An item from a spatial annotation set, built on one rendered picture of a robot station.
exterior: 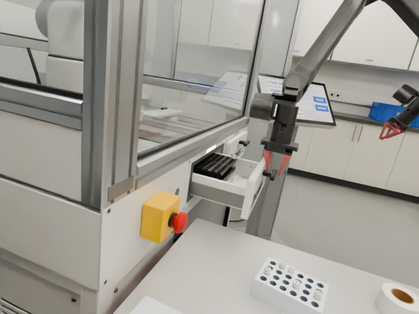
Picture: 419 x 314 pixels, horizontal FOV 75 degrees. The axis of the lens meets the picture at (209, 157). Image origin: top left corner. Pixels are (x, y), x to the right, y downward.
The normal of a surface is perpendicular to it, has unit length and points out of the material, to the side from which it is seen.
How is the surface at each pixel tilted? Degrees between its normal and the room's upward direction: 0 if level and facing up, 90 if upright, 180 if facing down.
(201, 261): 0
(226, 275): 0
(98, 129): 90
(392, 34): 90
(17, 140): 90
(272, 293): 90
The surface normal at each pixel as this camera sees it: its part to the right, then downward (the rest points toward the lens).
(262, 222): 0.31, 0.32
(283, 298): -0.51, 0.18
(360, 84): -0.29, 0.24
